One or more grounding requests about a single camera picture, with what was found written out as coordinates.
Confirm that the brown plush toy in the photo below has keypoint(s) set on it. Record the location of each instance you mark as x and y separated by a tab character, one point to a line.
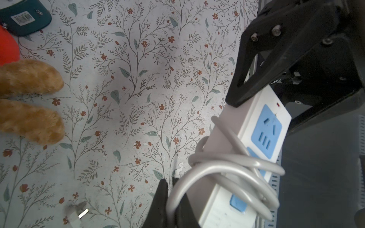
22	82

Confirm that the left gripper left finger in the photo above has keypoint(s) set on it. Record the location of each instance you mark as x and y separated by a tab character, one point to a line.
156	217

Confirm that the teal alarm clock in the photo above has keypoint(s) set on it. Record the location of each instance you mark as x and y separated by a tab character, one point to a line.
24	17

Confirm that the red shark plush toy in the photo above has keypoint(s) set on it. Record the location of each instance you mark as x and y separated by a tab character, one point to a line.
9	51

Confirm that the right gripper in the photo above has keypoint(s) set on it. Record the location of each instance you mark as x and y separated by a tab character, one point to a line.
310	51

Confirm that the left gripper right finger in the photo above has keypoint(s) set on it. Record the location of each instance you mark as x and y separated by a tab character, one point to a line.
184	215

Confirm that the white power strip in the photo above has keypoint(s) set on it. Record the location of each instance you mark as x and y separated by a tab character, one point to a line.
228	183

